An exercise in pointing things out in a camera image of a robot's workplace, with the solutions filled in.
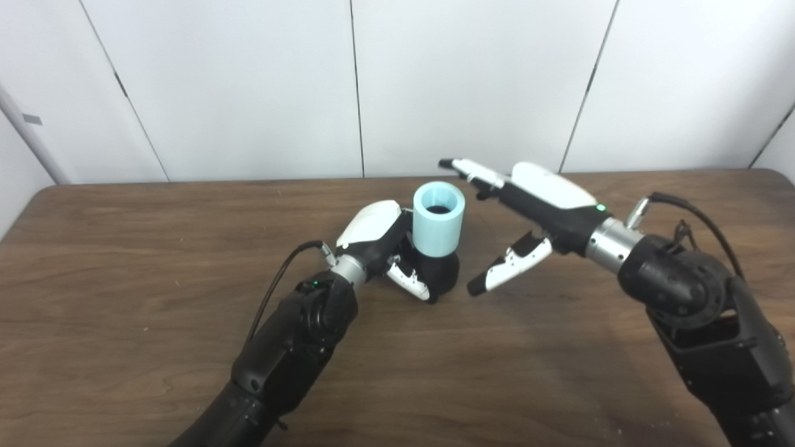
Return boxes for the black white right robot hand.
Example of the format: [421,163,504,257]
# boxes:
[438,158,613,297]

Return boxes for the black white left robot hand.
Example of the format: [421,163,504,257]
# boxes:
[335,200,435,303]

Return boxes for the light-blue short hose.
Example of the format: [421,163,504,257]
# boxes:
[412,181,466,258]

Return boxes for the black funnel-shaped nozzle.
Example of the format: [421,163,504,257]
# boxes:
[399,205,461,305]

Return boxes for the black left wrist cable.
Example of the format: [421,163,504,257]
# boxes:
[245,240,340,346]

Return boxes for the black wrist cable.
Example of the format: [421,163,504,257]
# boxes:
[624,192,746,280]
[245,240,340,346]

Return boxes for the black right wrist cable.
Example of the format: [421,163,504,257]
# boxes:
[624,192,746,280]

